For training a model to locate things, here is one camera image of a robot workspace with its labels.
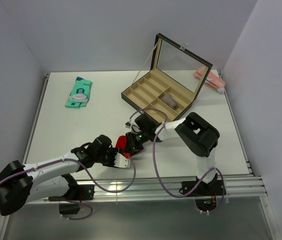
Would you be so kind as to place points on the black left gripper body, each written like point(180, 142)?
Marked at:
point(107, 158)

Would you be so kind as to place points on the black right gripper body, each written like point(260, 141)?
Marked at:
point(136, 140)

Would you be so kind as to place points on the red sock with white print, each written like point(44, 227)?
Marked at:
point(121, 144)

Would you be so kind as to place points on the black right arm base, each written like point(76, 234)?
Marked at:
point(209, 195)

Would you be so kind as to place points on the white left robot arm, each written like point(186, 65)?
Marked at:
point(24, 183)

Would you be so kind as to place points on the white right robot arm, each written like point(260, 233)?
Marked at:
point(197, 134)

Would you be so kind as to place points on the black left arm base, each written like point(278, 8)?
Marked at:
point(74, 200)

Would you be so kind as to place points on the black compartment display box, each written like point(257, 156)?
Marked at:
point(169, 69)

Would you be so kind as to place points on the pink patterned sock pair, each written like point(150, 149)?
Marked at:
point(212, 81)

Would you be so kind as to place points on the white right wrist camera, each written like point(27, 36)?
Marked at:
point(132, 127)

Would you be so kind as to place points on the aluminium front rail frame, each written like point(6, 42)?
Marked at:
point(245, 213)

